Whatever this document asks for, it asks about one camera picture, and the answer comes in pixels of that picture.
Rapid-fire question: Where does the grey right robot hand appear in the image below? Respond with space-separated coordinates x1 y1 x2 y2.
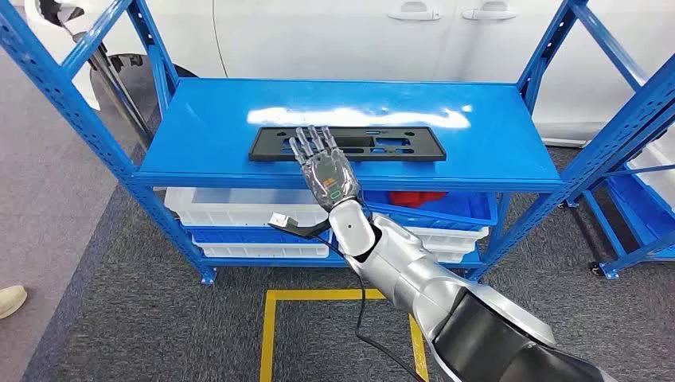
288 124 363 213

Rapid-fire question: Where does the black plastic car part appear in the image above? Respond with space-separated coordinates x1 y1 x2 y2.
248 126 447 163

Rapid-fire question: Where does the red plastic part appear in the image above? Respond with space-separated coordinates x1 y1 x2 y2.
388 190 449 209

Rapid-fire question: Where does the blue metal shelf rack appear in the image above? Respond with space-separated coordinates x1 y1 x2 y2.
567 123 675 281
0 0 675 287

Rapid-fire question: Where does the clear white plastic bin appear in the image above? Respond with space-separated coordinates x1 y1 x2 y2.
163 187 330 228

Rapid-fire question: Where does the white car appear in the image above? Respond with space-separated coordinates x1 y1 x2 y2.
23 0 675 149

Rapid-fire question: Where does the yellow floor tape square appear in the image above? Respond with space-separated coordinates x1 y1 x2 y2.
259 288 431 382

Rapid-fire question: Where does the black car wheel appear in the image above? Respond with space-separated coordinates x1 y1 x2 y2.
88 53 199 150

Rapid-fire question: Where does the person's shoe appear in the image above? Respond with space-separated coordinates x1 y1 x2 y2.
0 284 29 321

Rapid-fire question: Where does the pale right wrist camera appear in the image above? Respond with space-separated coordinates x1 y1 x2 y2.
267 212 332 241

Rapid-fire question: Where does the black camera cable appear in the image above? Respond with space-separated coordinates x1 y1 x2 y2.
314 232 429 382

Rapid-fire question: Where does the white car door handle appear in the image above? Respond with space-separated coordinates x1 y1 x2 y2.
388 1 444 22
462 0 519 21

